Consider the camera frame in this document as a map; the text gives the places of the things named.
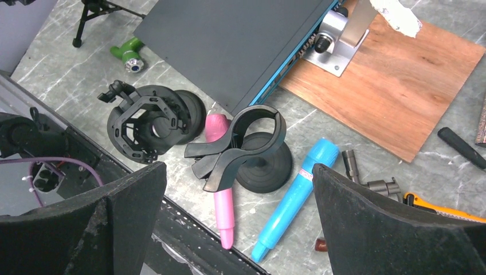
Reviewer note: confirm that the yellow utility knife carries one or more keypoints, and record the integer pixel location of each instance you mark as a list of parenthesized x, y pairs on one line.
[(415, 201)]

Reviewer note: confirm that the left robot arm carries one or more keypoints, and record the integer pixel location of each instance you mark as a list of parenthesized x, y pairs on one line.
[(22, 135)]

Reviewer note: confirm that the black base frame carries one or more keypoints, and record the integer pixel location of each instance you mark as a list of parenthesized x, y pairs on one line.
[(179, 243)]

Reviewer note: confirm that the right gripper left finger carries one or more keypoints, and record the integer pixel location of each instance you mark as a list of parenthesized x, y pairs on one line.
[(102, 231)]

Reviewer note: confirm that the brown pipe fitting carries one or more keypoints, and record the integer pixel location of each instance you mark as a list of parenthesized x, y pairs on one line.
[(321, 245)]

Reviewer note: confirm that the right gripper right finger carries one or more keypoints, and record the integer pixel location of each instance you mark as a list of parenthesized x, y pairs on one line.
[(368, 233)]

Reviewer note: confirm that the metal bracket fixture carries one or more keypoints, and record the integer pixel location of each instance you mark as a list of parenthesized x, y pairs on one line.
[(340, 34)]

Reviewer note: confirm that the blue microphone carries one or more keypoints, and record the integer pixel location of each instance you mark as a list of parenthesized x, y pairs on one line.
[(323, 152)]

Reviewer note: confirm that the black shock mount stand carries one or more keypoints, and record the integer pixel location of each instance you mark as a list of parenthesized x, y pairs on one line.
[(152, 119)]

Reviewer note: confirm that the black clip microphone stand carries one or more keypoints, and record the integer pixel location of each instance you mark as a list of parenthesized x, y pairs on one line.
[(261, 162)]

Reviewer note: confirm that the green pipe fitting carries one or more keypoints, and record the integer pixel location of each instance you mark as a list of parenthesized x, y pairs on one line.
[(128, 53)]

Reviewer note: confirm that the black flat box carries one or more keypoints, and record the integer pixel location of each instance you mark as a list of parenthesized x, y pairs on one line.
[(234, 51)]

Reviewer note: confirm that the wooden board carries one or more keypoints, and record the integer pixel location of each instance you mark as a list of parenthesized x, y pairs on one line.
[(396, 88)]

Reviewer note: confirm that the black handled hammer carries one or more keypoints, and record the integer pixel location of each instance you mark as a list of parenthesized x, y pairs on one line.
[(461, 146)]

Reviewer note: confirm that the black tripod microphone stand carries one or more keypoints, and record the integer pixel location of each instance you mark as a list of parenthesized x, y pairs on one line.
[(95, 8)]

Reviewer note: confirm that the silver mesh glitter microphone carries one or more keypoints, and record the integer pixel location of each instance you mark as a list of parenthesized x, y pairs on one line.
[(480, 133)]

